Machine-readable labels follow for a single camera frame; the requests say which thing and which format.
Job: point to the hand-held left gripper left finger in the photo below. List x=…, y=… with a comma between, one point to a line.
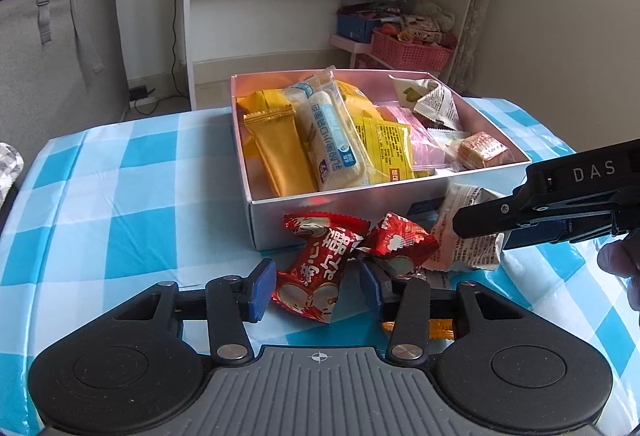
x=262, y=293

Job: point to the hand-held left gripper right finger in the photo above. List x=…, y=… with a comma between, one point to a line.
x=370, y=288

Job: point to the person's right hand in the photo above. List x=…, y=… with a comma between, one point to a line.
x=625, y=261

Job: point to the yellow printed snack packet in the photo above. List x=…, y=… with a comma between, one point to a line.
x=385, y=146

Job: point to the white shelf unit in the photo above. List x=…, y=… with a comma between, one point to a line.
x=260, y=26

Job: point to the large pink basket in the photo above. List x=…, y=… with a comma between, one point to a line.
x=410, y=54

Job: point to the white long bread packet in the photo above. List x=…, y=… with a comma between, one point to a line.
x=330, y=141

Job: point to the small white packet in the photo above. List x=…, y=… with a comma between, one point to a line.
x=447, y=139

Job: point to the black power strip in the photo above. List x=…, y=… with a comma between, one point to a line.
x=140, y=94

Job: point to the white green snack packet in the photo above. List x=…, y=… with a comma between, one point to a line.
x=435, y=104

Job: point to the pink wafer packet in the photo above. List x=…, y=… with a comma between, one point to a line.
x=420, y=141

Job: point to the blue checked tablecloth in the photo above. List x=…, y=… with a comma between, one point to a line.
x=125, y=196

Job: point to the orange candy packet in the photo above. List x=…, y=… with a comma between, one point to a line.
x=440, y=328

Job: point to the grey sofa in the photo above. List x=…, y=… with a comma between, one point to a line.
x=50, y=81

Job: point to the grey white checked cloth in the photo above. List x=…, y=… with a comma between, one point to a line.
x=9, y=166

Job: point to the blue box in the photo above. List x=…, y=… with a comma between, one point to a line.
x=355, y=29

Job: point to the white red-print snack packet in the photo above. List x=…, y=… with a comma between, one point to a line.
x=465, y=251

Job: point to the yellow wafer snack packet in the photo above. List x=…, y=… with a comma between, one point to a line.
x=285, y=156
x=265, y=100

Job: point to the pink cardboard box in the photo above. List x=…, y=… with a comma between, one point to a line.
x=280, y=221

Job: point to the red snack packet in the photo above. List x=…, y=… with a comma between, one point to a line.
x=320, y=266
x=400, y=241

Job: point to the pale green plush toy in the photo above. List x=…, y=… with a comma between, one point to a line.
x=435, y=14

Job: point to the orange square snack packet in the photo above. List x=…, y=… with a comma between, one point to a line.
x=482, y=149

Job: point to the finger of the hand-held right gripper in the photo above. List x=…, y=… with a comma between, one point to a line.
x=535, y=233
x=480, y=218

